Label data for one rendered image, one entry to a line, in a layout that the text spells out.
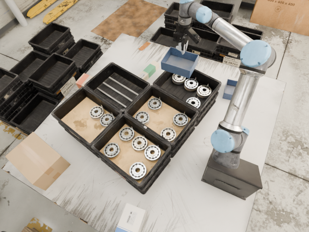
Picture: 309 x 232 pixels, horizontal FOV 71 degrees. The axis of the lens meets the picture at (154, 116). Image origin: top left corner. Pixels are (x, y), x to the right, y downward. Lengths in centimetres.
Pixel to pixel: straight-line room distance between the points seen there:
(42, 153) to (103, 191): 46
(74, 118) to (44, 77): 101
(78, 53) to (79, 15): 147
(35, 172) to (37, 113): 116
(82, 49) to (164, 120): 168
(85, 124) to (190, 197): 85
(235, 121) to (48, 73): 200
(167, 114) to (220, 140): 54
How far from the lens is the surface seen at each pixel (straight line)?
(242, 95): 106
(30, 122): 256
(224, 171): 122
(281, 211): 234
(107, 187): 150
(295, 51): 356
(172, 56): 153
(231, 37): 126
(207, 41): 276
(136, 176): 131
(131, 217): 134
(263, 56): 103
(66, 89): 243
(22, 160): 162
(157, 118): 149
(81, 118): 162
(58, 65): 261
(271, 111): 184
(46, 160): 153
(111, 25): 378
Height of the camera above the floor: 211
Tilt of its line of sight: 58 degrees down
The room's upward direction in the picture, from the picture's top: 7 degrees counter-clockwise
